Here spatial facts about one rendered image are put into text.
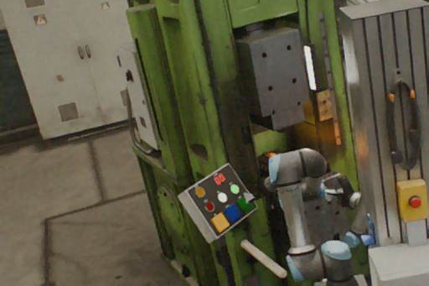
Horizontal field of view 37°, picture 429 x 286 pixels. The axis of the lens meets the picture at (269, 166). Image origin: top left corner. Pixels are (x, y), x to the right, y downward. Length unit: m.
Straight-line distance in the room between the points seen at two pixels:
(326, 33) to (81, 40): 5.21
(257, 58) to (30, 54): 5.49
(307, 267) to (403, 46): 1.04
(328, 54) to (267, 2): 0.50
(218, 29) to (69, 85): 5.37
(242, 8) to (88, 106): 5.42
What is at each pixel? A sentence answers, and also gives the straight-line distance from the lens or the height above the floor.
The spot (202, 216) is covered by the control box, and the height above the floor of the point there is 1.07.
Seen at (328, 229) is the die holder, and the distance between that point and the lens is 3.76.
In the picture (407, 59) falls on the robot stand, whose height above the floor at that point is 1.87.
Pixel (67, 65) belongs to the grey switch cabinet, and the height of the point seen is 0.96.
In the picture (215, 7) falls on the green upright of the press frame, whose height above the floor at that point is 1.95.
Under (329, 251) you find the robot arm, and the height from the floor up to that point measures 1.05.
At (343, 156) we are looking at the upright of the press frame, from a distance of 3.93.
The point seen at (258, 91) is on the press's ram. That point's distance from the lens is 3.36.
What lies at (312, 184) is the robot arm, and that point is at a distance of 2.84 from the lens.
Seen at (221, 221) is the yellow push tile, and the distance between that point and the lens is 3.16.
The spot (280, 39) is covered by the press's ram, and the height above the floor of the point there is 1.74.
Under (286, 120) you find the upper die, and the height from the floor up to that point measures 1.31.
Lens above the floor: 2.40
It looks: 22 degrees down
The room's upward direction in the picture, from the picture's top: 11 degrees counter-clockwise
